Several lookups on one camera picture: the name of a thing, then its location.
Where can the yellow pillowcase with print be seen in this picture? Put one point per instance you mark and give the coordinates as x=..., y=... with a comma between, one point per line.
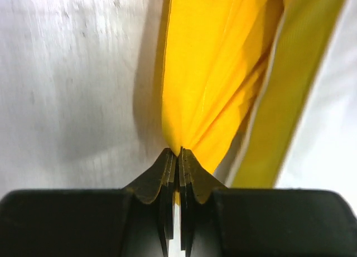
x=216, y=55

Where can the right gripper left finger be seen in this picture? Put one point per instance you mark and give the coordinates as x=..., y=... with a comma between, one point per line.
x=136, y=220

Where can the white pillow with yellow edge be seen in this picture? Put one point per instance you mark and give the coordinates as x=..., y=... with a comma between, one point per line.
x=300, y=130

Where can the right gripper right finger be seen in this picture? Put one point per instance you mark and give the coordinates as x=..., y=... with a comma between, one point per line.
x=221, y=221

